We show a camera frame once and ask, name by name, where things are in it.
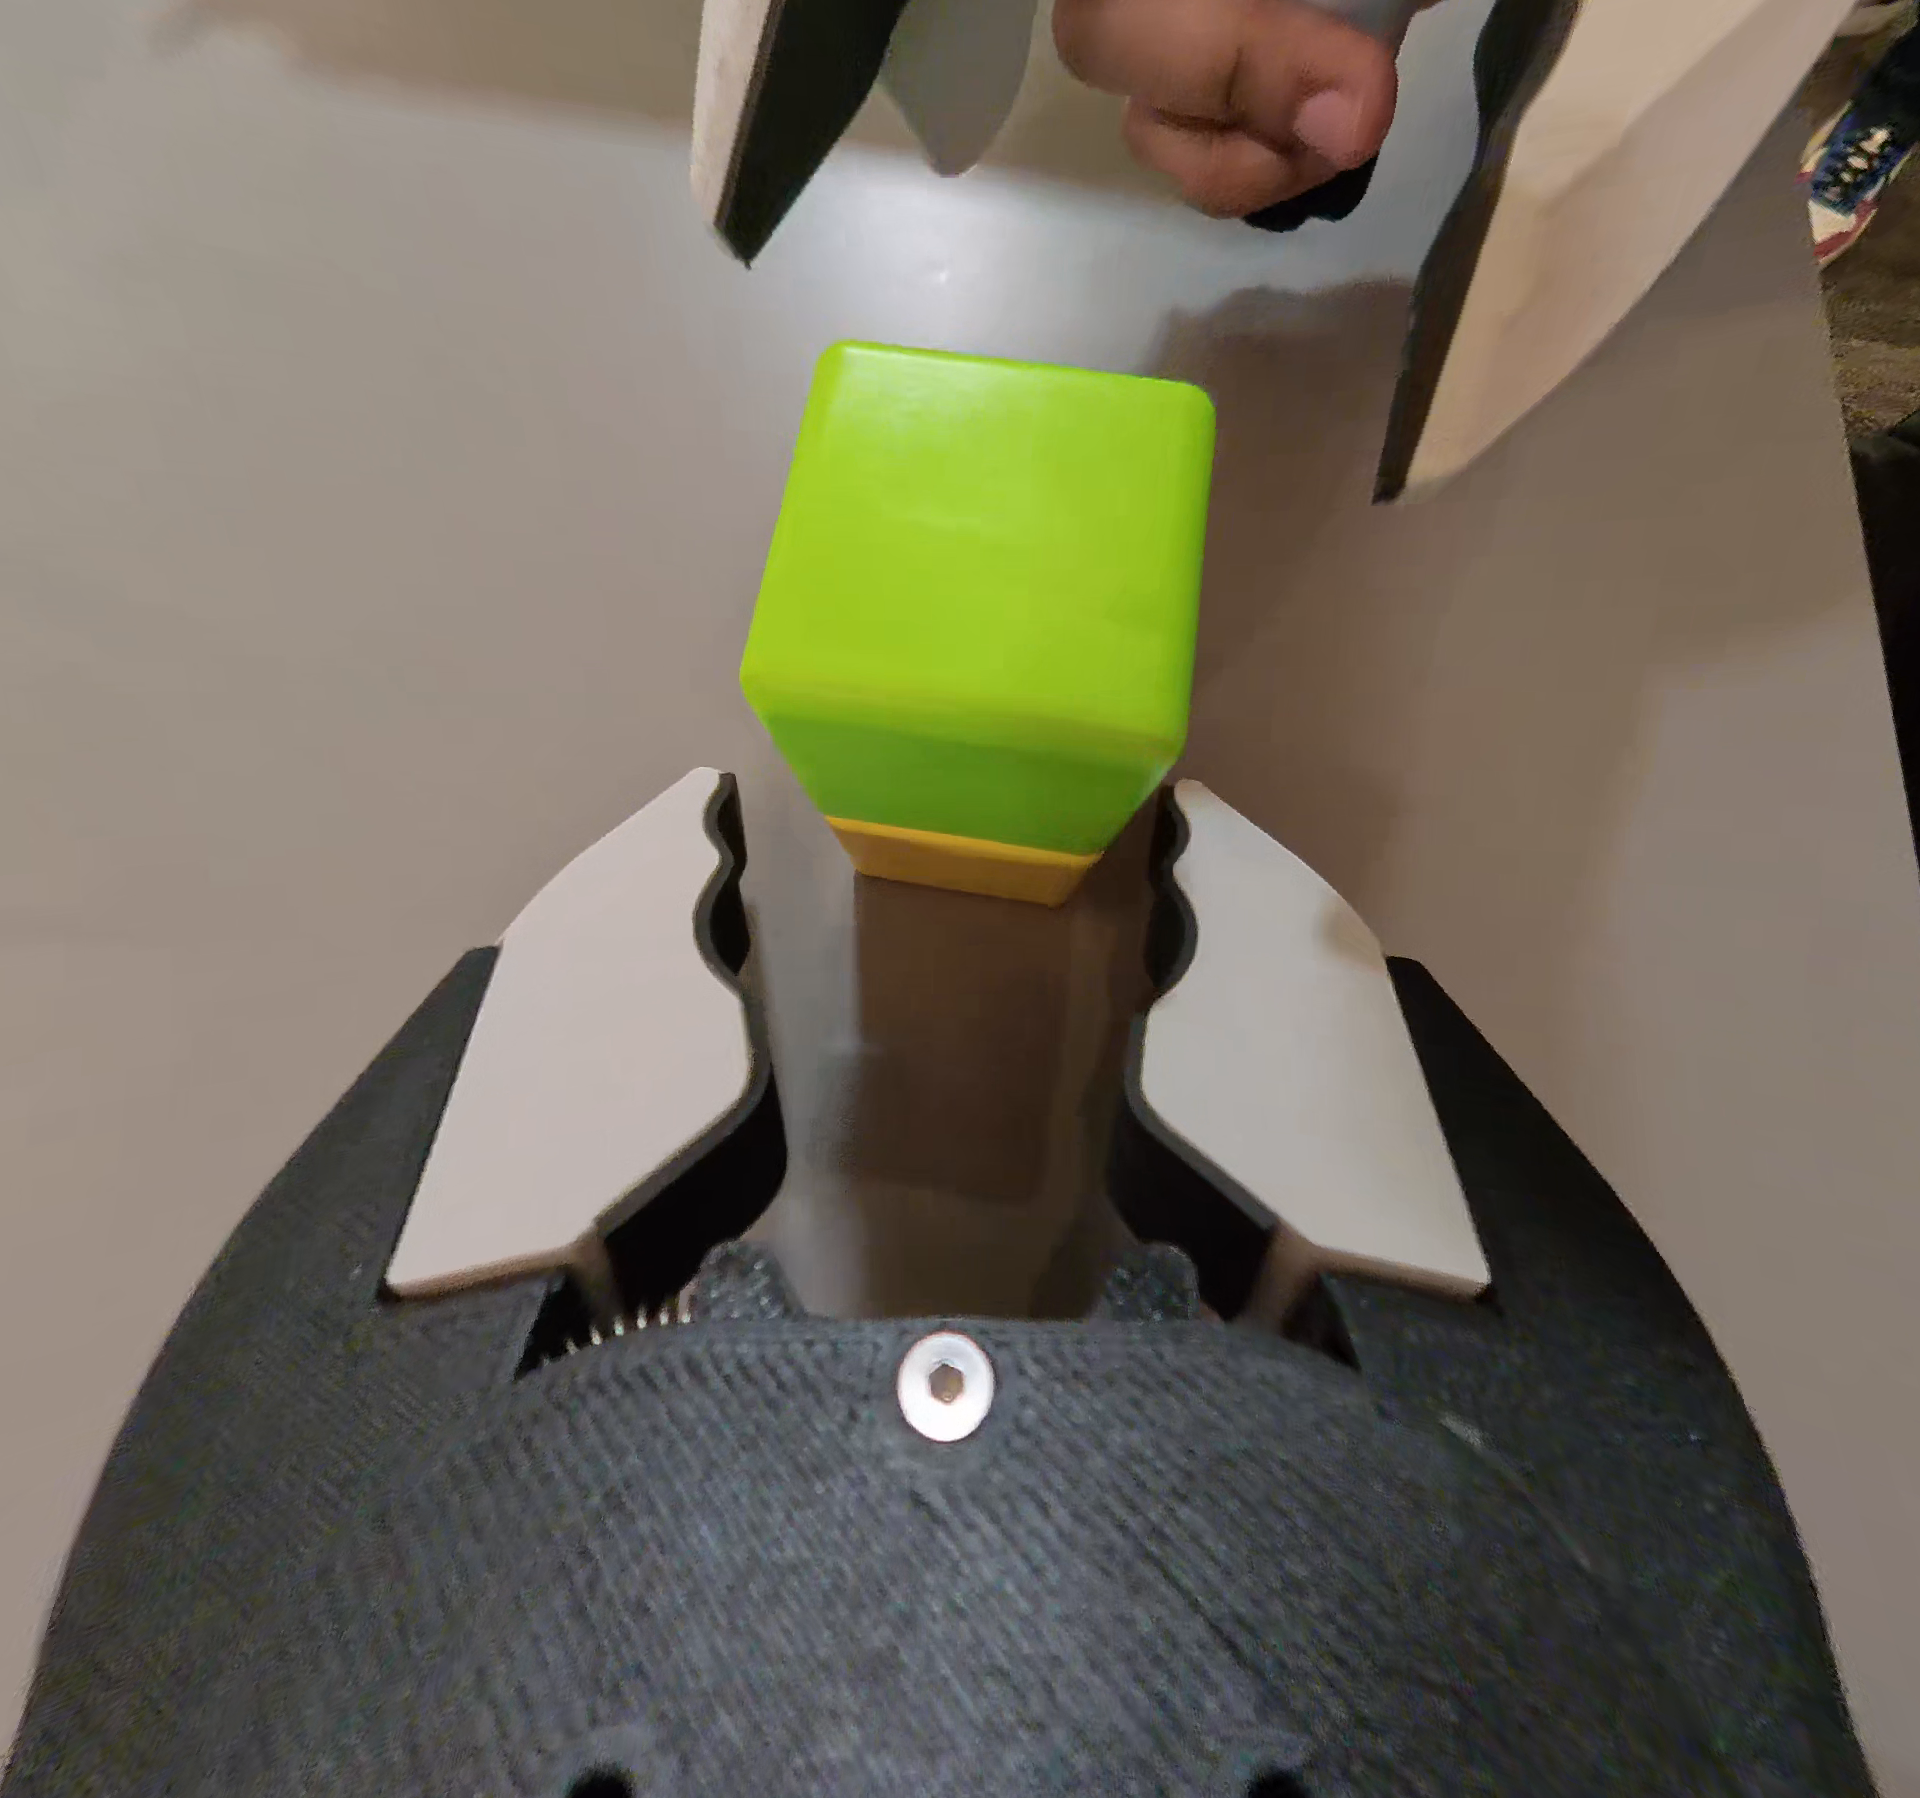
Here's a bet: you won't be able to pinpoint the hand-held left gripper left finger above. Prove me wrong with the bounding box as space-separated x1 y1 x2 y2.
383 767 792 1318

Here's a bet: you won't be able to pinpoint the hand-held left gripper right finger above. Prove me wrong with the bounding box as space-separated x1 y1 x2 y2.
1110 776 1495 1332

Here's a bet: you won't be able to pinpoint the yellow cube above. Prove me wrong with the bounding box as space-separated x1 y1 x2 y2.
825 814 1102 911

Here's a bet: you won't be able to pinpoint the lime green cube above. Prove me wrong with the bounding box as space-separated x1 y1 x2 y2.
738 340 1217 858

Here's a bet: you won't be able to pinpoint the grey desk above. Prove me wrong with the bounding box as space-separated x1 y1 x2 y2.
0 0 1920 1679

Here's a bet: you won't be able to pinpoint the person's right hand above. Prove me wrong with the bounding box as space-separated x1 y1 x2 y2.
1049 0 1405 223

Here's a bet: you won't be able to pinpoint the person's patterned sneaker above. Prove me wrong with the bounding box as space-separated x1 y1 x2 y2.
1800 103 1910 264

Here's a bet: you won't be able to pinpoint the person's black clothed legs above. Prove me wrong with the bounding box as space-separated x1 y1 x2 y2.
1847 410 1920 779

